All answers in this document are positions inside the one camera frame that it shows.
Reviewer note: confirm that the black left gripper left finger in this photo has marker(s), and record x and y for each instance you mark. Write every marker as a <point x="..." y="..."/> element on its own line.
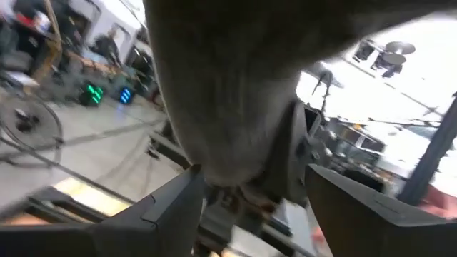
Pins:
<point x="160" y="232"/>

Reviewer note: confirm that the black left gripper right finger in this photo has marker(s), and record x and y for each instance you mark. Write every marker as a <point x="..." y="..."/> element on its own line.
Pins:
<point x="364" y="228"/>

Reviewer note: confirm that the grey baseball cap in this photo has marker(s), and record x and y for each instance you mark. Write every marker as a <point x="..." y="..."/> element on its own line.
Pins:
<point x="221" y="89"/>

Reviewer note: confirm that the grey shelf unit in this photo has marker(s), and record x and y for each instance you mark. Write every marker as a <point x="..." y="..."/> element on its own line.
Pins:
<point x="357" y="137"/>

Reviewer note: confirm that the blue-lit computer case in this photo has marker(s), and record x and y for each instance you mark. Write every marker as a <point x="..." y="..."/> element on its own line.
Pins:
<point x="126" y="95"/>

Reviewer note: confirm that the black overhead light fixture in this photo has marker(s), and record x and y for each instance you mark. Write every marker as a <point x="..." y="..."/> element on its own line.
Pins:
<point x="400" y="47"/>

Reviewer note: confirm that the green-lit computer case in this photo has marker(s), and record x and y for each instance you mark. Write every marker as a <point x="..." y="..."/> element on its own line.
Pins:
<point x="92" y="94"/>

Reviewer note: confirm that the round black floor fan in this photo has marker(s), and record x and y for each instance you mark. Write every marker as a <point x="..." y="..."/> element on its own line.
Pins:
<point x="25" y="121"/>

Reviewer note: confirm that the wooden workbench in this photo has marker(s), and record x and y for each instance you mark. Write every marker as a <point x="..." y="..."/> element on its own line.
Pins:
<point x="93" y="64"/>

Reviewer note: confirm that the person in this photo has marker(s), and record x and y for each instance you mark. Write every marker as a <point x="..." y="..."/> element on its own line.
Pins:
<point x="107" y="48"/>

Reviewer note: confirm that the black frame post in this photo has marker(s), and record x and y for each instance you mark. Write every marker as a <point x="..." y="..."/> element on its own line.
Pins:
<point x="428" y="157"/>

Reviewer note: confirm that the black frame rail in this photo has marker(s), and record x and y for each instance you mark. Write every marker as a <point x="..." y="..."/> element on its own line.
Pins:
<point x="43" y="208"/>

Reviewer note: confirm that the tan wooden post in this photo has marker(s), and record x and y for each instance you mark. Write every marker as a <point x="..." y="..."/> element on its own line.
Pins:
<point x="53" y="50"/>

